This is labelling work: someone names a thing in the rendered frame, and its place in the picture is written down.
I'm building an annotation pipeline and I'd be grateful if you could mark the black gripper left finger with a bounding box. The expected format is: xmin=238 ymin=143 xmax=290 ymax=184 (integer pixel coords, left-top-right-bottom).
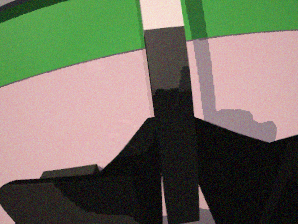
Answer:
xmin=0 ymin=117 xmax=162 ymax=224

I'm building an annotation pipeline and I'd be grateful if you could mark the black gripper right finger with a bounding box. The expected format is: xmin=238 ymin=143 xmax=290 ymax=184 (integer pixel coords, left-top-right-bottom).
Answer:
xmin=194 ymin=117 xmax=298 ymax=224

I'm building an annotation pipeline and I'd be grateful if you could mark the green putting mat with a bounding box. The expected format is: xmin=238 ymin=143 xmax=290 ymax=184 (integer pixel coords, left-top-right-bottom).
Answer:
xmin=0 ymin=0 xmax=298 ymax=85

